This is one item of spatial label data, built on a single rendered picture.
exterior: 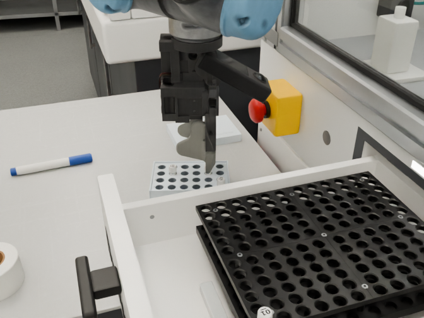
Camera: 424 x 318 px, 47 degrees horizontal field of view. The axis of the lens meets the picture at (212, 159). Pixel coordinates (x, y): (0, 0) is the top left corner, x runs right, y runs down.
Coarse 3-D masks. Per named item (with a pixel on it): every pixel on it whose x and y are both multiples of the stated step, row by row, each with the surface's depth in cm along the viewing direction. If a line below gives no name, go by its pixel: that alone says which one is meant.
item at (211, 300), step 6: (210, 282) 51; (204, 288) 50; (210, 288) 50; (204, 294) 50; (210, 294) 50; (216, 294) 50; (204, 300) 50; (210, 300) 49; (216, 300) 49; (210, 306) 48; (216, 306) 48; (222, 306) 49; (210, 312) 48; (216, 312) 48; (222, 312) 48
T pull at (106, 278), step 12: (84, 264) 44; (84, 276) 43; (96, 276) 43; (108, 276) 43; (84, 288) 42; (96, 288) 42; (108, 288) 42; (120, 288) 43; (84, 300) 41; (84, 312) 40; (96, 312) 40
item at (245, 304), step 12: (204, 204) 54; (204, 216) 53; (216, 216) 52; (204, 228) 51; (216, 228) 51; (216, 240) 49; (228, 240) 49; (216, 252) 48; (228, 264) 47; (240, 264) 46; (228, 276) 45; (240, 288) 44; (252, 288) 44; (240, 300) 43; (252, 312) 41
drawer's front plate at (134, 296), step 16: (112, 176) 54; (112, 192) 51; (112, 208) 49; (112, 224) 47; (112, 240) 45; (128, 240) 45; (112, 256) 50; (128, 256) 43; (128, 272) 41; (128, 288) 40; (144, 288) 40; (128, 304) 39; (144, 304) 38
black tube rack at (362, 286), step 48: (288, 192) 56; (336, 192) 56; (384, 192) 56; (240, 240) 53; (288, 240) 49; (336, 240) 53; (384, 240) 49; (288, 288) 47; (336, 288) 44; (384, 288) 44
